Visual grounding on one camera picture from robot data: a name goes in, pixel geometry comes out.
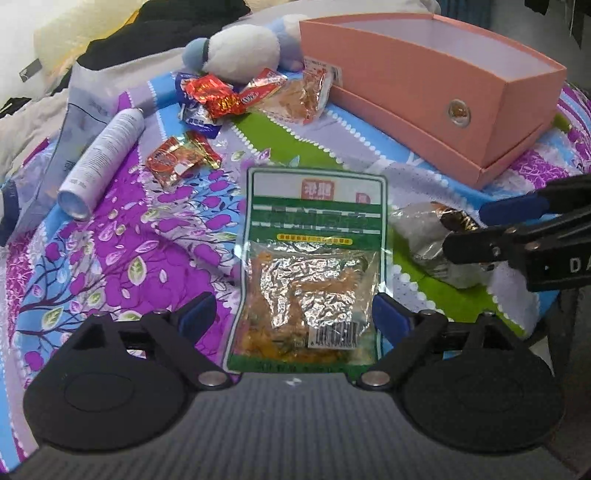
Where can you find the silver foil snack pack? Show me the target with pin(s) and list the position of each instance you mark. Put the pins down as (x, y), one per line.
(425, 226)

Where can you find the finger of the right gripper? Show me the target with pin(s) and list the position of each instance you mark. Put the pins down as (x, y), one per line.
(515, 210)

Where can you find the blue white pickle packet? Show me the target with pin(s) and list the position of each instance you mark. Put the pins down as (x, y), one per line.
(194, 115)

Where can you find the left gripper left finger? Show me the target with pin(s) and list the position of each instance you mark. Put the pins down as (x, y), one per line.
(175, 335)

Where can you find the translucent blue plastic bag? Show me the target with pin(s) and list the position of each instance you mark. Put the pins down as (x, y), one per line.
(30, 193)

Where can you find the white spray can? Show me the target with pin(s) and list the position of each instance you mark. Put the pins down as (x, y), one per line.
(86, 183)

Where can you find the green label snack pack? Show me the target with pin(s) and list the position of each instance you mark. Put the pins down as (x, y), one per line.
(313, 255)

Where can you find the red foil tea packet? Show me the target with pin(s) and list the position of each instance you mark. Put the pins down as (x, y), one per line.
(217, 97)

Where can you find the red peanut snack pack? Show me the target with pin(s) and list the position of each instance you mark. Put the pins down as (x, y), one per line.
(178, 155)

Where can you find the black clothing pile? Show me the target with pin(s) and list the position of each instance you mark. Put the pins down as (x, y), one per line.
(161, 26)

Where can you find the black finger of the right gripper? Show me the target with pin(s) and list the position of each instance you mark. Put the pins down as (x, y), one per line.
(485, 245)

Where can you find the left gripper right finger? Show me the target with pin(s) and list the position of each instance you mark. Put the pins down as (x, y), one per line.
(410, 333)

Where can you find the pink cardboard box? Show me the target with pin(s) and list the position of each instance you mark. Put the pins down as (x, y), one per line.
(463, 98)

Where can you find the floral purple bed sheet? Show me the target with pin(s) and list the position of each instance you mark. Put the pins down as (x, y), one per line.
(147, 248)

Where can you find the white blue plush toy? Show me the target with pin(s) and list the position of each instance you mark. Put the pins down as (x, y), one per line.
(239, 53)

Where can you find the red label dried snack pack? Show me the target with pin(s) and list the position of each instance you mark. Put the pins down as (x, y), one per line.
(296, 100)

